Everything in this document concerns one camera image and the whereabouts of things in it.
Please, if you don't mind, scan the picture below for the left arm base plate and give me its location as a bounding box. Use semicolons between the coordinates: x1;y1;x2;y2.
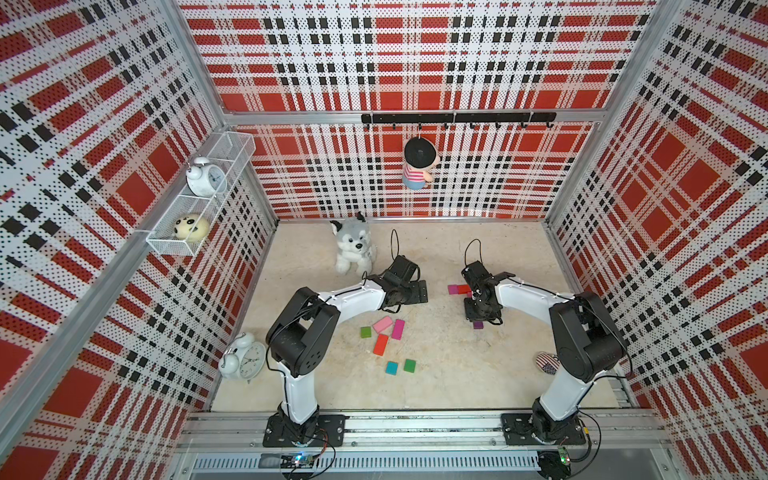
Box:
262;410;347;448

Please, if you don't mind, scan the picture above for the white alarm clock on floor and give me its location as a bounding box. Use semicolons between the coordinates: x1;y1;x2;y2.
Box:
218;332;266;382

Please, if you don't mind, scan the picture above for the cream panda ball toy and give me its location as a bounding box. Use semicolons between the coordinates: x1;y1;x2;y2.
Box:
173;214;210;243

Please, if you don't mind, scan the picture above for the light pink block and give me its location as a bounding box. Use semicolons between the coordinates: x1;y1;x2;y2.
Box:
373;316;394;334

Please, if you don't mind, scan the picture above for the left green circuit board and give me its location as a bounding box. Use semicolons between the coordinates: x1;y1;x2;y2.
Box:
280;453;315;470

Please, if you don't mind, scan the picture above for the teal cube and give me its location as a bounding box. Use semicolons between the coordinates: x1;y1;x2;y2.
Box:
385;361;399;376

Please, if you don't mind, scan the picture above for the hanging doll with black hat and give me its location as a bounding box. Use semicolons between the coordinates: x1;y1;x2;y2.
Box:
402;137;440;190

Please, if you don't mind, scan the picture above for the red long block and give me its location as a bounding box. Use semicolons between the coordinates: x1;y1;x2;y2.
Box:
373;334;389;356

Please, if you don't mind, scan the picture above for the white alarm clock on shelf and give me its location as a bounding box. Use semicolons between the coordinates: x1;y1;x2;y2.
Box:
186;157;227;198

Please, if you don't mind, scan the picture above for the husky plush toy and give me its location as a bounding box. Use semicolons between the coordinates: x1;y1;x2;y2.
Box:
329;212;377;276

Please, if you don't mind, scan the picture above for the aluminium front rail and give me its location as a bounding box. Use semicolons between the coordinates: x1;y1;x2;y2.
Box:
168;409;687;479

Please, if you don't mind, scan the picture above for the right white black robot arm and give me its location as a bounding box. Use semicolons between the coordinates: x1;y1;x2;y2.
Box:
462;261;628;442

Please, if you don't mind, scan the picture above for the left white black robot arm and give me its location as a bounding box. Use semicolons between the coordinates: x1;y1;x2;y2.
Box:
266;255;428;426

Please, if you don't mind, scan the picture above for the white wire wall shelf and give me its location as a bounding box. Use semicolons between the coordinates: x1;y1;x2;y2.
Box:
146;131;255;257

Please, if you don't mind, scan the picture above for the right black controller puck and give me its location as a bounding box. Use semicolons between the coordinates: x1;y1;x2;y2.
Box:
537;447;571;480

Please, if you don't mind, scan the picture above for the black hook rail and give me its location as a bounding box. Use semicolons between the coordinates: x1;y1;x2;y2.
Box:
361;112;557;126

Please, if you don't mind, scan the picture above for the magenta long block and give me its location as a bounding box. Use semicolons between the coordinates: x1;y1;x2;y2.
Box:
391;319;406;340

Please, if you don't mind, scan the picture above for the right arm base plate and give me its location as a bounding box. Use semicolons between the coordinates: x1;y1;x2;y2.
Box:
501;413;587;446

